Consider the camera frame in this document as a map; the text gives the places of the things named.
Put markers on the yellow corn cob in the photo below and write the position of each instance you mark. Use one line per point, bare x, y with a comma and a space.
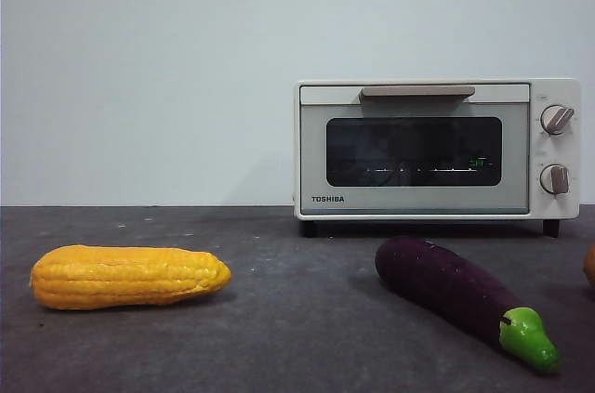
121, 279

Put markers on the oven knob with upright pointer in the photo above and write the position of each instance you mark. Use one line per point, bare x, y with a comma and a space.
554, 178

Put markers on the orange round fruit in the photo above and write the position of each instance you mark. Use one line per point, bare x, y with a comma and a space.
591, 267

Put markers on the oven knob with slanted pointer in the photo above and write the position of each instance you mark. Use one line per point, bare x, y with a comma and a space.
555, 120

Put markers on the cream toaster oven housing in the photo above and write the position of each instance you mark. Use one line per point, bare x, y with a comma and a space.
558, 151

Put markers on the purple eggplant with green stem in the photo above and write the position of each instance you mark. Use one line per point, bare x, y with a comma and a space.
441, 281

